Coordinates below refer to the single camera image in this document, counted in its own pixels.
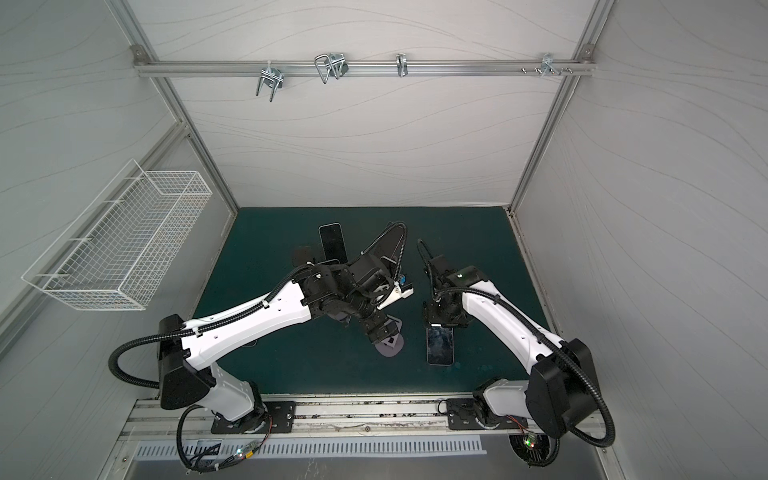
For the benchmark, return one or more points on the aluminium cross rail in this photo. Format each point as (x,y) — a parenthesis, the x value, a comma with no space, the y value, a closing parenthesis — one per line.
(369,68)

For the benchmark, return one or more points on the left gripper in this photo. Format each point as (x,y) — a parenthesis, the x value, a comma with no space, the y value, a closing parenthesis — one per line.
(370,327)

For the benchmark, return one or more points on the purple phone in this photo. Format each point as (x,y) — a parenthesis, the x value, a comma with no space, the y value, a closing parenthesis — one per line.
(391,244)
(440,345)

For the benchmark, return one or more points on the white wire basket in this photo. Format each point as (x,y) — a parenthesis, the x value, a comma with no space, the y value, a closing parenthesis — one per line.
(114,255)

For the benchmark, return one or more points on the black folding phone stand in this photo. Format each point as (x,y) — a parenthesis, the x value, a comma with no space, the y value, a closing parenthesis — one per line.
(302,255)

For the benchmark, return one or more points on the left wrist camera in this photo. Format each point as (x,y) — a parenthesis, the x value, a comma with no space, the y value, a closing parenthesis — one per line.
(402,289)

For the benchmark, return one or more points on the purple round stand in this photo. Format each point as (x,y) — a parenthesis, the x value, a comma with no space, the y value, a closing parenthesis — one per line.
(390,346)

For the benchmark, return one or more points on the black back-left phone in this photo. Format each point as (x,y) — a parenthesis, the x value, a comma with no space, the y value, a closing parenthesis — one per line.
(332,242)

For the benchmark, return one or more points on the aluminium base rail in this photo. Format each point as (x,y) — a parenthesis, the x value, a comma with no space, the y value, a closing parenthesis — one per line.
(318,415)

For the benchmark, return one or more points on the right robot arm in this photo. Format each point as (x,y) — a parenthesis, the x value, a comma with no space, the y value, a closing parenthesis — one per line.
(562,394)

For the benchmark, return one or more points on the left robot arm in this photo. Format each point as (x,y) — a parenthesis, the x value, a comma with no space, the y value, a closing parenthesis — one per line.
(180,361)

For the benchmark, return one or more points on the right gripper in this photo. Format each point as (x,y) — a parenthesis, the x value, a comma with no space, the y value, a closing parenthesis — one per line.
(437,267)

